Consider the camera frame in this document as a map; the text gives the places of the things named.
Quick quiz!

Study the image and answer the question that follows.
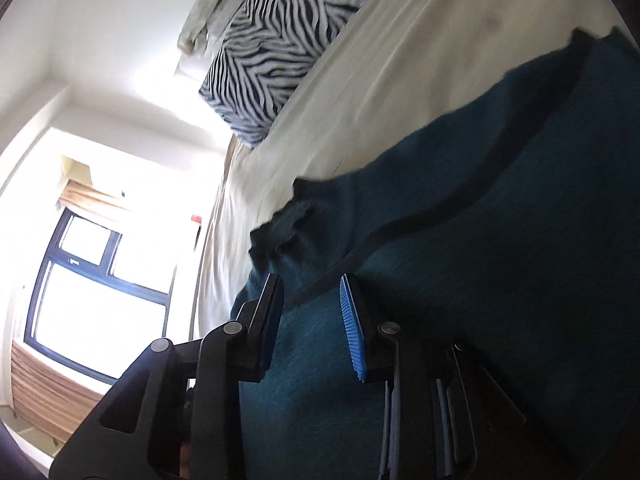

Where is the black framed window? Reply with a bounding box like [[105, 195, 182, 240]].
[[22, 206, 180, 387]]

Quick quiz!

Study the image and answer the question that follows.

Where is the zebra print pillow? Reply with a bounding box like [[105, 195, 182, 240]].
[[198, 0, 403, 149]]

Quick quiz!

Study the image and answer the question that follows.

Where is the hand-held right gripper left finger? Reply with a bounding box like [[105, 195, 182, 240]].
[[50, 272, 286, 480]]

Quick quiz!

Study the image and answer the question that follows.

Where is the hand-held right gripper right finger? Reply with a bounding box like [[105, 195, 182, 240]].
[[339, 273, 557, 480]]

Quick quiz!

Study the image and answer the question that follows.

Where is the bed with beige sheet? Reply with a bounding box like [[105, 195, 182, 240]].
[[191, 0, 633, 333]]

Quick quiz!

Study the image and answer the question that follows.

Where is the beige striped curtain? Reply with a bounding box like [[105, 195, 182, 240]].
[[56, 156, 133, 212]]

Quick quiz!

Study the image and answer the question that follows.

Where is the dark teal knit sweater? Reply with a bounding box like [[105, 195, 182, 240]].
[[229, 26, 640, 480]]

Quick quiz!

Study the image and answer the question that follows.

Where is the white crumpled duvet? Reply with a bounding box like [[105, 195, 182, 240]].
[[177, 0, 273, 57]]

